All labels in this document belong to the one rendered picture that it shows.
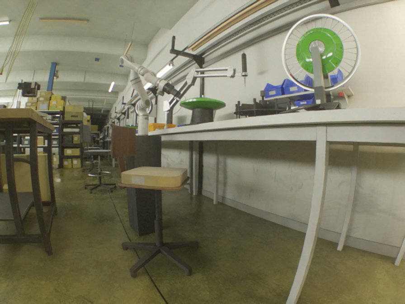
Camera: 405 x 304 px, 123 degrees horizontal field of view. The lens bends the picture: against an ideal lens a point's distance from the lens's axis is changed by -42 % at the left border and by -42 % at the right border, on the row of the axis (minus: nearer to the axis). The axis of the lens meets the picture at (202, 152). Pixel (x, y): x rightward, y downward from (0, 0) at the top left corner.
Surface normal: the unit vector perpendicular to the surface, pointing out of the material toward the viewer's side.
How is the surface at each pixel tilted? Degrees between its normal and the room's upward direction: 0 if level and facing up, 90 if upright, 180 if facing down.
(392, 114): 90
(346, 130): 90
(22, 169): 90
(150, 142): 90
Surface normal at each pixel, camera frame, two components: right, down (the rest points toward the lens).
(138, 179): -0.09, 0.04
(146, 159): 0.65, 0.04
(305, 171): -0.83, 0.01
